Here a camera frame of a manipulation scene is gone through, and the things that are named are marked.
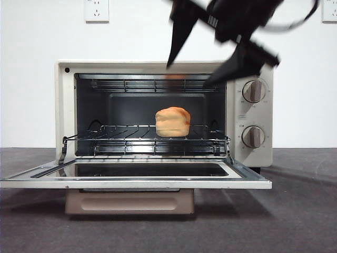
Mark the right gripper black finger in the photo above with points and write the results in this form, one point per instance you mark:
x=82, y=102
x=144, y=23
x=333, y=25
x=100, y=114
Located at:
x=181, y=31
x=237, y=66

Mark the golden bread roll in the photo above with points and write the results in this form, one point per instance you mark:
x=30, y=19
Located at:
x=172, y=122

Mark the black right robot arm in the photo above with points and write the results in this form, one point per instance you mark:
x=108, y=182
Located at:
x=247, y=8

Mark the beige oven knob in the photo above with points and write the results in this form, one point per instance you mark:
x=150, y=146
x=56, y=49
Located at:
x=253, y=137
x=253, y=91

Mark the cream white toaster oven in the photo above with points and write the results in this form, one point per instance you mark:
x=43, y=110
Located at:
x=61, y=110

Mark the white wall socket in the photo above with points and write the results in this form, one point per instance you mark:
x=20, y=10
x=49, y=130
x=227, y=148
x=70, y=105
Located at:
x=330, y=13
x=96, y=11

